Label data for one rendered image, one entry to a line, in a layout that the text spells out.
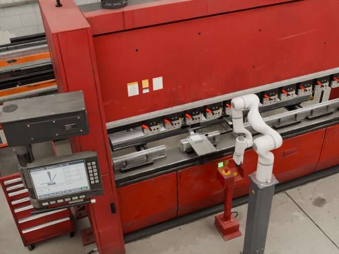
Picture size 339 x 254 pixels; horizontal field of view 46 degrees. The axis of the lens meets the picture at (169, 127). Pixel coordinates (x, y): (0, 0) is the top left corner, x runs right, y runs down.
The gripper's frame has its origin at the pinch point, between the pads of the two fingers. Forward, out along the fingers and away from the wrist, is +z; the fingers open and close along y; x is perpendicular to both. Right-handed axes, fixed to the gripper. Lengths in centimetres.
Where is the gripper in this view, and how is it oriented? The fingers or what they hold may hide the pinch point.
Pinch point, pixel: (237, 165)
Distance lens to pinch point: 366.3
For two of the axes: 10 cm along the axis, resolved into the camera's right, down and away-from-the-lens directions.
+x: 9.2, -2.4, 2.9
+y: 3.8, 5.9, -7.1
